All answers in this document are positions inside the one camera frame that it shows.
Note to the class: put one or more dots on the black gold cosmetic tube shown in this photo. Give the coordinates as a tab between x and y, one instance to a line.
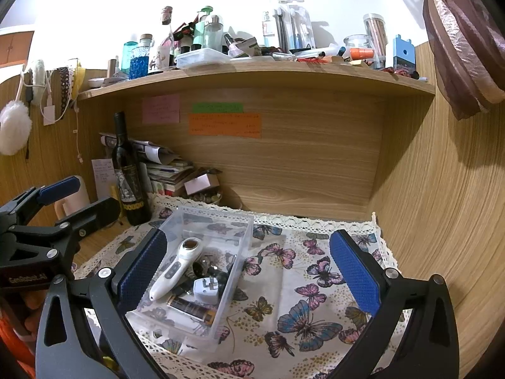
189	308

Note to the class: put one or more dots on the orange sticky note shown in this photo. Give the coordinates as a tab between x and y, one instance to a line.
225	125

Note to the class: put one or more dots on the pink sticky note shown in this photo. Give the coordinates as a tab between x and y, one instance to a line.
161	109

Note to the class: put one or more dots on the blue box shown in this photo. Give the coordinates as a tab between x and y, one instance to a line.
403	53

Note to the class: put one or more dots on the person's left hand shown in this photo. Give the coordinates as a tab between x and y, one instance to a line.
30	312

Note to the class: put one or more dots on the person's orange clothing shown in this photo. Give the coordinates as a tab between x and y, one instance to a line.
8	339

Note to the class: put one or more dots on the blue glass bottle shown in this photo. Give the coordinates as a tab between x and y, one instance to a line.
139	65

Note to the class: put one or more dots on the cream rounded container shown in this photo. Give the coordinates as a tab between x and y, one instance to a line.
75	203

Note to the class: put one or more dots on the brown wooden cabinet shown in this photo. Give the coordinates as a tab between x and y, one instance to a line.
15	47

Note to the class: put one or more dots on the butterfly print lace cloth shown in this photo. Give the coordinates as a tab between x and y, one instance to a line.
307	284

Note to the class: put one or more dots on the white plug adapter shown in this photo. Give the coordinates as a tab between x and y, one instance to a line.
205	292

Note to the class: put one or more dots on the mint green bottle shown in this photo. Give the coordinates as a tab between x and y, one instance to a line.
202	27

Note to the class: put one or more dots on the white fluffy puff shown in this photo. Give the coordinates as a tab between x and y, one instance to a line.
14	126

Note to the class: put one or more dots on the white handwritten paper note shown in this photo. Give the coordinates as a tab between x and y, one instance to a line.
100	173

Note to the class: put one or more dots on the clear tube of pencils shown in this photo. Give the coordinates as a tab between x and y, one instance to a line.
374	35

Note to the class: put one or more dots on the rolled magazine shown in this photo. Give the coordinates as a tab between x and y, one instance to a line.
146	148

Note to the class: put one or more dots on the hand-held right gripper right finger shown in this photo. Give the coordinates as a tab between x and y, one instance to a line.
355	276

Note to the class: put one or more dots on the pile of coins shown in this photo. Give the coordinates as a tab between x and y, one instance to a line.
205	198

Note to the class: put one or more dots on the brown hanging fabric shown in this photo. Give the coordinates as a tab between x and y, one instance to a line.
461	47

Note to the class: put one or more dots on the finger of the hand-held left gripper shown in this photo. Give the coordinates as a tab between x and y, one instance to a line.
59	190
98	215

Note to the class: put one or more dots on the wooden shelf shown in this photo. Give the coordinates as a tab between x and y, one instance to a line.
256	79

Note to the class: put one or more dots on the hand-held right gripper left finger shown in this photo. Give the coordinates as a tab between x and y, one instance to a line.
142	272

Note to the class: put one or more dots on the green sticky note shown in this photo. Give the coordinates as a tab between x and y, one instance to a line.
217	107

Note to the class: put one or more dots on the orange capped tube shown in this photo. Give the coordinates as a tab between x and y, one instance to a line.
361	53

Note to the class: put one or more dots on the stack of books and papers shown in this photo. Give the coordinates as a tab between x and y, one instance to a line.
169	173

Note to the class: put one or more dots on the clear blister pack of brushes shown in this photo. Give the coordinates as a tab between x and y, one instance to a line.
288	23

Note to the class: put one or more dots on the silver capped bottle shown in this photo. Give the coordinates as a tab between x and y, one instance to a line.
215	31

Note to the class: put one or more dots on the glass bottle with wrapped neck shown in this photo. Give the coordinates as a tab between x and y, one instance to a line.
166	39

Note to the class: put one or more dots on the teal plastic bottle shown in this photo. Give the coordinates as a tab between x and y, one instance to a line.
128	53

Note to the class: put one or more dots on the dark wine bottle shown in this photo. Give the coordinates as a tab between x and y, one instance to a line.
132	201

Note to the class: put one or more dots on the glass jar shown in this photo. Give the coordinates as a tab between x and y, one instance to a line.
357	43

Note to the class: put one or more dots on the clear plastic storage box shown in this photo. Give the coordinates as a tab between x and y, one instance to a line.
240	252

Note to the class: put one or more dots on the dark lace ribbon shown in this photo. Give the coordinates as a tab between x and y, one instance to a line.
63	87

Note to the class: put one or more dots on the white handheld massager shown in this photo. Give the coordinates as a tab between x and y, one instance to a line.
173	272

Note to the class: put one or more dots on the fruit print small box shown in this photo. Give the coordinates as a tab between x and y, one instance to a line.
167	189

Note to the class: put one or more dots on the clear lidded container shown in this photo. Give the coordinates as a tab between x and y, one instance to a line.
201	58

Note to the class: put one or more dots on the small cardboard box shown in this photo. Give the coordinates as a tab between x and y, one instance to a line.
197	184

